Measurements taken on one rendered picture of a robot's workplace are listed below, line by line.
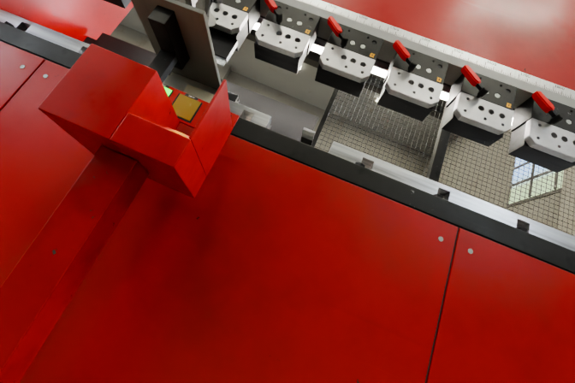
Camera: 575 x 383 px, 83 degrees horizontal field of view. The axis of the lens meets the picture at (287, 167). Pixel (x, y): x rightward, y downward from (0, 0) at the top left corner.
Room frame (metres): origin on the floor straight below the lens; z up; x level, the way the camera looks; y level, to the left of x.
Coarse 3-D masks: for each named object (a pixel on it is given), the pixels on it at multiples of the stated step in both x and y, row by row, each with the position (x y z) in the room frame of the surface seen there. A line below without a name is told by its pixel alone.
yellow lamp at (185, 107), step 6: (180, 96) 0.57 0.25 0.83; (186, 96) 0.57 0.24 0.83; (180, 102) 0.57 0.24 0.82; (186, 102) 0.57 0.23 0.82; (192, 102) 0.57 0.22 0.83; (198, 102) 0.56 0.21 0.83; (174, 108) 0.57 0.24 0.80; (180, 108) 0.57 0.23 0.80; (186, 108) 0.57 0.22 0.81; (192, 108) 0.56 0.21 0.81; (180, 114) 0.57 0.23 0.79; (186, 114) 0.57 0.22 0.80; (192, 114) 0.56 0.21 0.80
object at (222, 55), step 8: (216, 32) 0.80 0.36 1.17; (216, 40) 0.80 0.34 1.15; (224, 40) 0.80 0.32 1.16; (232, 40) 0.80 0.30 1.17; (216, 48) 0.80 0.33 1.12; (224, 48) 0.80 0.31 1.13; (232, 48) 0.80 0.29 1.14; (216, 56) 0.81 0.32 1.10; (224, 56) 0.80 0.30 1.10; (224, 64) 0.81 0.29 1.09
